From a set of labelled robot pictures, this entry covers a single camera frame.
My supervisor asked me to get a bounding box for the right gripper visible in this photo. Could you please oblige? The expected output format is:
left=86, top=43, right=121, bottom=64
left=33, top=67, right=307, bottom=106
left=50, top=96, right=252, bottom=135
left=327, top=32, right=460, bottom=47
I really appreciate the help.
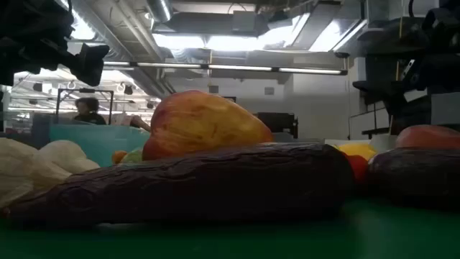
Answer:
left=351, top=6, right=460, bottom=116

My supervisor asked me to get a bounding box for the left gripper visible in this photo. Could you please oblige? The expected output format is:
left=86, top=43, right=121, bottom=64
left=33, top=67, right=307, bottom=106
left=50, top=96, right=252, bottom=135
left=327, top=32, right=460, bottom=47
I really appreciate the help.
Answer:
left=0, top=34, right=111, bottom=87

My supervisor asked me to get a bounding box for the red yellow apple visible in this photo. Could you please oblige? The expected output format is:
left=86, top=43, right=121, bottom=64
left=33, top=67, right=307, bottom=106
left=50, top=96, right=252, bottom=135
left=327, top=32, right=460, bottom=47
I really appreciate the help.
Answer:
left=129, top=89, right=275, bottom=162
left=394, top=124, right=460, bottom=150

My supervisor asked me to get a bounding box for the small orange fruit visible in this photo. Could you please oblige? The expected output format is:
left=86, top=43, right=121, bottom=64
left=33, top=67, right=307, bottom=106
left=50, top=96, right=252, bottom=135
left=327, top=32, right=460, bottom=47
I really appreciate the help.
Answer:
left=111, top=150, right=129, bottom=165

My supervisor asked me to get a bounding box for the green cucumber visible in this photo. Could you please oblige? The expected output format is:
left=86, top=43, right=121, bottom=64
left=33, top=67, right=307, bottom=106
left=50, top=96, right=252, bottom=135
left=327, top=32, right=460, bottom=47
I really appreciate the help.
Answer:
left=121, top=147, right=145, bottom=165

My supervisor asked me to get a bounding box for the white board panel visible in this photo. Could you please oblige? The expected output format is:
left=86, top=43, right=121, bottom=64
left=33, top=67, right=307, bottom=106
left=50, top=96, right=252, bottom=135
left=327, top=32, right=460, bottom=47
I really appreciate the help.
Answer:
left=348, top=106, right=391, bottom=141

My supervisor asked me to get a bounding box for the person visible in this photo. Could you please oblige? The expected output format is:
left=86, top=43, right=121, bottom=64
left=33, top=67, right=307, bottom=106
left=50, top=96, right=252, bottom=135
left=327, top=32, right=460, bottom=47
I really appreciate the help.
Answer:
left=73, top=96, right=108, bottom=126

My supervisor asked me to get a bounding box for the teal plastic bin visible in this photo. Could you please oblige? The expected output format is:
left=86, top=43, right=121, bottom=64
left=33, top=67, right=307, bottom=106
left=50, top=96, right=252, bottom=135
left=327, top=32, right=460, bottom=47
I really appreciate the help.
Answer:
left=49, top=124, right=152, bottom=168

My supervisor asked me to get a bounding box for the clear plastic bin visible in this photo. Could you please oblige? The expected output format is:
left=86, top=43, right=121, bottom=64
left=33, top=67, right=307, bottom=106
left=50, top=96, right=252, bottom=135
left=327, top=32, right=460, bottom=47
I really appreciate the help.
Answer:
left=31, top=113, right=94, bottom=148

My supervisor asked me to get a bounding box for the dark purple eggplant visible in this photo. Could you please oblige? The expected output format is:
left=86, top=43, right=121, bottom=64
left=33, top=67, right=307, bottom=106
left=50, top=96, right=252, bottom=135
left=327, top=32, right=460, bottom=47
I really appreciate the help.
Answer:
left=1, top=142, right=355, bottom=230
left=366, top=147, right=460, bottom=209

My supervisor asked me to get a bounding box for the dark transparent plastic bin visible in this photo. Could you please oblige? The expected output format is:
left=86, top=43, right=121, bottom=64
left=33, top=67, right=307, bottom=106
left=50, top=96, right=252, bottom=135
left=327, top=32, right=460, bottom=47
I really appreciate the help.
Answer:
left=272, top=132, right=324, bottom=144

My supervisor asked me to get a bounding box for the black monitor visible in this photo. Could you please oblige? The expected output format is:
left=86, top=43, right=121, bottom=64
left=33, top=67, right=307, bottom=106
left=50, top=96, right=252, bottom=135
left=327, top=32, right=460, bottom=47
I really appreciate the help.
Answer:
left=255, top=112, right=299, bottom=140

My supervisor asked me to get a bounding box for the long ceiling light strip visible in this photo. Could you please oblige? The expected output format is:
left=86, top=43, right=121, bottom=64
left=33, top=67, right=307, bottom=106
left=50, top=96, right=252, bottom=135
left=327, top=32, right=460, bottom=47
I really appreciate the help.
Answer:
left=103, top=60, right=349, bottom=76

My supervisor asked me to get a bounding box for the black metal frame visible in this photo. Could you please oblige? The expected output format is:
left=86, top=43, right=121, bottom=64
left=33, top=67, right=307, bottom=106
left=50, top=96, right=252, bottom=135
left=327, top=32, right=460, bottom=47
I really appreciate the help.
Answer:
left=55, top=88, right=115, bottom=126

